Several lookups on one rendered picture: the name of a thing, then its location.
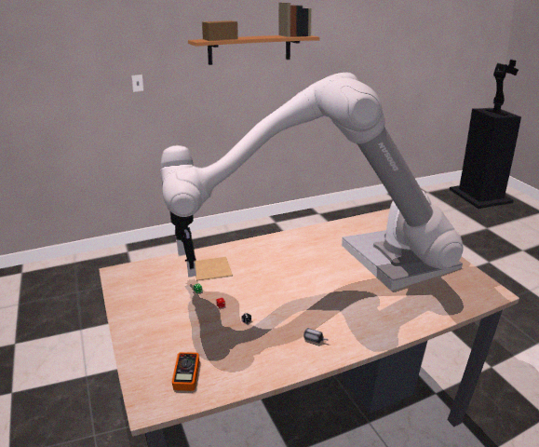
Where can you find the tan mat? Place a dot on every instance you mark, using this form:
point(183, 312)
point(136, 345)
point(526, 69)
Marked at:
point(212, 268)

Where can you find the orange digital multimeter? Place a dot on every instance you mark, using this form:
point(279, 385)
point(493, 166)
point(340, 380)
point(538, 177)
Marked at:
point(185, 372)

